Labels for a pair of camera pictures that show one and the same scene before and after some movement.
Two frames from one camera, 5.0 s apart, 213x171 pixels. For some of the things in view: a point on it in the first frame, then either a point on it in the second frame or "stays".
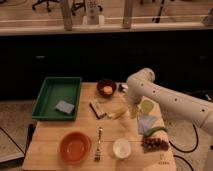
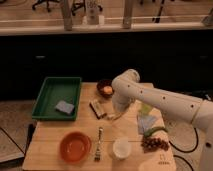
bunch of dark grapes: (151, 144) stays
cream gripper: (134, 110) → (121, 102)
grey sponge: (65, 107) stays
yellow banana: (118, 113) stays
